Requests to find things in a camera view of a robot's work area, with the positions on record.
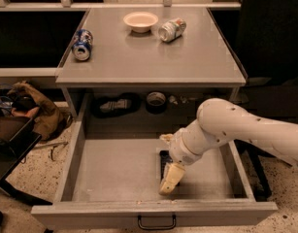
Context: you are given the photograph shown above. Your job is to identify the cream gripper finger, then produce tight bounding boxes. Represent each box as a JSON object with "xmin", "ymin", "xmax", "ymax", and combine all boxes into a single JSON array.
[
  {"xmin": 159, "ymin": 134, "xmax": 174, "ymax": 144},
  {"xmin": 159, "ymin": 163, "xmax": 185, "ymax": 195}
]

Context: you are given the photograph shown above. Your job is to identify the dark blue snack bar wrapper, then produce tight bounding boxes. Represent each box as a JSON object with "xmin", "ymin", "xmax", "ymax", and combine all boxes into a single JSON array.
[{"xmin": 159, "ymin": 150, "xmax": 173, "ymax": 183}]

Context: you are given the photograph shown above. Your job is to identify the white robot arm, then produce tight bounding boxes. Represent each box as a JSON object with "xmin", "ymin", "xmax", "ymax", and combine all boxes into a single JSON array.
[{"xmin": 159, "ymin": 98, "xmax": 298, "ymax": 195}]

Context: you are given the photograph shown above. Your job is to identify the grey open drawer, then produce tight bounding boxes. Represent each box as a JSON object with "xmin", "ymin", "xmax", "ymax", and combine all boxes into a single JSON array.
[{"xmin": 32, "ymin": 102, "xmax": 277, "ymax": 230}]

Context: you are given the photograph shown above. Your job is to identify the grey counter cabinet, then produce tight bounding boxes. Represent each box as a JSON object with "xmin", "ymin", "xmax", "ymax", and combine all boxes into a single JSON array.
[{"xmin": 56, "ymin": 5, "xmax": 247, "ymax": 116}]

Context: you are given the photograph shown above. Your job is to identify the roll of dark tape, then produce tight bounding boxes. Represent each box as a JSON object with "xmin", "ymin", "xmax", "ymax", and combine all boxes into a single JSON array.
[{"xmin": 146, "ymin": 91, "xmax": 167, "ymax": 114}]

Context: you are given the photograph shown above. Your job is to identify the crumpled small white objects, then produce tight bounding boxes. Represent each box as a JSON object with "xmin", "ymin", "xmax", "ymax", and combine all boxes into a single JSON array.
[{"xmin": 168, "ymin": 95, "xmax": 197, "ymax": 105}]

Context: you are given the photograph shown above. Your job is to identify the black and grey shoe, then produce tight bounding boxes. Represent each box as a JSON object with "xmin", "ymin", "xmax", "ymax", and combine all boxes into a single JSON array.
[{"xmin": 90, "ymin": 93, "xmax": 142, "ymax": 118}]

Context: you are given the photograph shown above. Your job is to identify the white green soda can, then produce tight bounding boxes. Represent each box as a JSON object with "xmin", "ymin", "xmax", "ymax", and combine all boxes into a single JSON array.
[{"xmin": 158, "ymin": 17, "xmax": 186, "ymax": 43}]

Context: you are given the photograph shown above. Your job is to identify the brown cloth bag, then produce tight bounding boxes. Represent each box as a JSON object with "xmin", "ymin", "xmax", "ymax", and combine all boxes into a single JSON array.
[{"xmin": 8, "ymin": 82, "xmax": 66, "ymax": 141}]

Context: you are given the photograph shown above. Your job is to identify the white paper bowl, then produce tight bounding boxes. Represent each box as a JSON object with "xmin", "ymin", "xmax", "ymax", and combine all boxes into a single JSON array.
[{"xmin": 123, "ymin": 12, "xmax": 158, "ymax": 33}]

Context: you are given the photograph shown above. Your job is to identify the blue soda can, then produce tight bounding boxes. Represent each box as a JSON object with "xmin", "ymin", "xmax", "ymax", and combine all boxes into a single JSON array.
[{"xmin": 71, "ymin": 29, "xmax": 93, "ymax": 61}]

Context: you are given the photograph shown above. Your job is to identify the black office chair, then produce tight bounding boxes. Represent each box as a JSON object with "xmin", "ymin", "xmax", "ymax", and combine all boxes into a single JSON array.
[{"xmin": 225, "ymin": 0, "xmax": 298, "ymax": 199}]

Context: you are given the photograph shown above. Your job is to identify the black side table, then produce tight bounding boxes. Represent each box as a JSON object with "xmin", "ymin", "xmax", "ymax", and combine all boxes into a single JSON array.
[{"xmin": 0, "ymin": 131, "xmax": 53, "ymax": 207}]

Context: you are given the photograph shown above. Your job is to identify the black tray on table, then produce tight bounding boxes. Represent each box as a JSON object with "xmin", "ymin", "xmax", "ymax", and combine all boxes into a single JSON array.
[{"xmin": 0, "ymin": 116, "xmax": 34, "ymax": 156}]

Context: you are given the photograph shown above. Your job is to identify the black drawer handle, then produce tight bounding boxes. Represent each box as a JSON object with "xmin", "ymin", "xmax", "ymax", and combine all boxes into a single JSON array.
[{"xmin": 137, "ymin": 214, "xmax": 178, "ymax": 231}]

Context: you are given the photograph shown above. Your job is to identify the blue cable bundle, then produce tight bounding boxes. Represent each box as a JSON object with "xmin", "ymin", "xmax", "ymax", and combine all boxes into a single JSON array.
[{"xmin": 0, "ymin": 83, "xmax": 17, "ymax": 117}]

